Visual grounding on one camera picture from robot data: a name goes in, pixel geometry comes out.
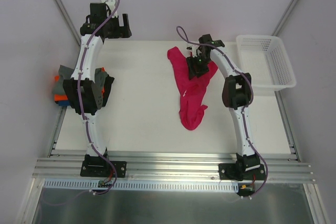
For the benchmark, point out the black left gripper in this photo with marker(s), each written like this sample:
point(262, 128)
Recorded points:
point(122, 28)

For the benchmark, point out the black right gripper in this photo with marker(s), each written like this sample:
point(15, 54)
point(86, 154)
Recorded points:
point(197, 67)

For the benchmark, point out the pink t shirt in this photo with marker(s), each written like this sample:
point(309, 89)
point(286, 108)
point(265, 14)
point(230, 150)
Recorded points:
point(192, 91)

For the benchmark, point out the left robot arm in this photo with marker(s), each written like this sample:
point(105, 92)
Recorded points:
point(88, 88)

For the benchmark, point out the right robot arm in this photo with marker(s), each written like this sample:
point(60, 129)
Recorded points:
point(237, 95)

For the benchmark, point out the black folded t shirt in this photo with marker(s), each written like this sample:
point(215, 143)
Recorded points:
point(105, 82)

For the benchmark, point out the white plastic basket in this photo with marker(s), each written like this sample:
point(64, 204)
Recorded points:
point(267, 61)

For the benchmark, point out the orange folded t shirt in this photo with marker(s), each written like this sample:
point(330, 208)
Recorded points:
point(66, 72)

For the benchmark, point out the blue folded t shirt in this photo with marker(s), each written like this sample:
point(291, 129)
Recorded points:
point(63, 103)

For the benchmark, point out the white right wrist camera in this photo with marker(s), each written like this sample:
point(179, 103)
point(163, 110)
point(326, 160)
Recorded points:
point(194, 49)

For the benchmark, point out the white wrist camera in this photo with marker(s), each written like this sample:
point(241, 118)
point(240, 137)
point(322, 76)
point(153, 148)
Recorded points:
point(194, 49)
point(111, 7)

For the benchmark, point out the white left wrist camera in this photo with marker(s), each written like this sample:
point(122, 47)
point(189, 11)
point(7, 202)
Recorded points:
point(111, 7)

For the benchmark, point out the aluminium mounting rail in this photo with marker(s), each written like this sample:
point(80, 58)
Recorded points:
point(283, 168)

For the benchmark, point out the white slotted cable duct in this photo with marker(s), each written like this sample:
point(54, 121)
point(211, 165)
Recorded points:
point(142, 185)

